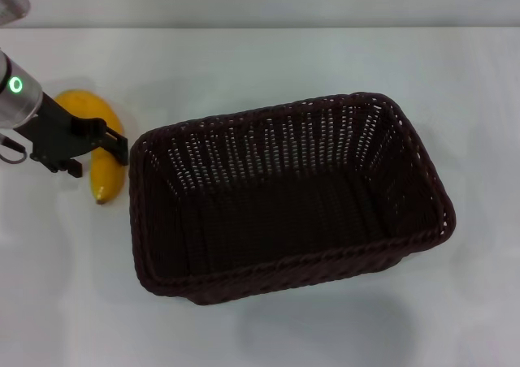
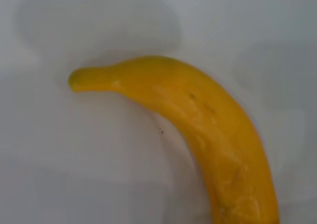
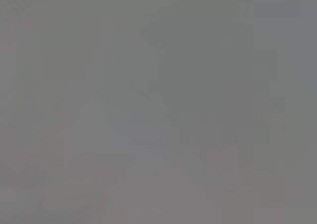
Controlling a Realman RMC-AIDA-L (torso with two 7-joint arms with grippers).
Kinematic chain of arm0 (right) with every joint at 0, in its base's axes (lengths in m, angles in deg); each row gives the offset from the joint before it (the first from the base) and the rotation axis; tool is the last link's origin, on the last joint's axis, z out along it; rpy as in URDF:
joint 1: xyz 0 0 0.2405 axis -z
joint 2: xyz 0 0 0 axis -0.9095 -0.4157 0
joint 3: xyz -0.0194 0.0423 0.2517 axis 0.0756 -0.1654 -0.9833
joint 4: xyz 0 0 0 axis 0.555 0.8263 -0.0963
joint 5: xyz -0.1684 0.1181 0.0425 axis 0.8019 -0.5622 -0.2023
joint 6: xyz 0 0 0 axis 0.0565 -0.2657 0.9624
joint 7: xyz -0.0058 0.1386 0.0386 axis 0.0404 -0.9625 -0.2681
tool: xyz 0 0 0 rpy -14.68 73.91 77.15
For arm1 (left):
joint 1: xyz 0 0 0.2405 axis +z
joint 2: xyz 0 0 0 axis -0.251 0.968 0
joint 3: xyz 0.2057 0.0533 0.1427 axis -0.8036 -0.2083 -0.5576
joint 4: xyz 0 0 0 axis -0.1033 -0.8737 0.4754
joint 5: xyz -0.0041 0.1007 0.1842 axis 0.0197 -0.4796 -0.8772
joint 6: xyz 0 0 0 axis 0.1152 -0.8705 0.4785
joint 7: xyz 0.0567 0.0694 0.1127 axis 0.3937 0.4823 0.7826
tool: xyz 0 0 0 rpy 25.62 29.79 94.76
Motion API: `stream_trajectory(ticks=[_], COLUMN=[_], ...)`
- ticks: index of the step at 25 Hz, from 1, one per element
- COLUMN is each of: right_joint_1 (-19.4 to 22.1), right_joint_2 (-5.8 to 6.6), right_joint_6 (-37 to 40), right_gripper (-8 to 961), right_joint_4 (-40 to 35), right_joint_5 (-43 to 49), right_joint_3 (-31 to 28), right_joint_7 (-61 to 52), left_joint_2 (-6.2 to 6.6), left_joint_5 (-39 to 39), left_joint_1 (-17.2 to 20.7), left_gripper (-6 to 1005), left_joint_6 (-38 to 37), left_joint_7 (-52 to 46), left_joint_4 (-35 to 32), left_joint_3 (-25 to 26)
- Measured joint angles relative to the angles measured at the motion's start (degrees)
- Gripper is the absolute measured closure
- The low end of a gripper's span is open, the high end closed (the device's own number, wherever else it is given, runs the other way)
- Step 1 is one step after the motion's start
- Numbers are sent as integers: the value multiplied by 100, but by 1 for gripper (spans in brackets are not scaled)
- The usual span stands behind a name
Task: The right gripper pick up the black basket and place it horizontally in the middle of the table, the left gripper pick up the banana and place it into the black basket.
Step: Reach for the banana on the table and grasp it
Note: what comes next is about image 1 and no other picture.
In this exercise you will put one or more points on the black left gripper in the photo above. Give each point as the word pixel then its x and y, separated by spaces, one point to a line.
pixel 57 139

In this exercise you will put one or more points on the dark brown wicker basket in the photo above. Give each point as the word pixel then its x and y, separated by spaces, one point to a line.
pixel 284 196

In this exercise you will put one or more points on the yellow banana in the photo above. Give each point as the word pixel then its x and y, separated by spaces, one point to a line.
pixel 107 176

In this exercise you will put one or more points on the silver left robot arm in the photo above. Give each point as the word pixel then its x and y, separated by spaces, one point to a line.
pixel 18 99

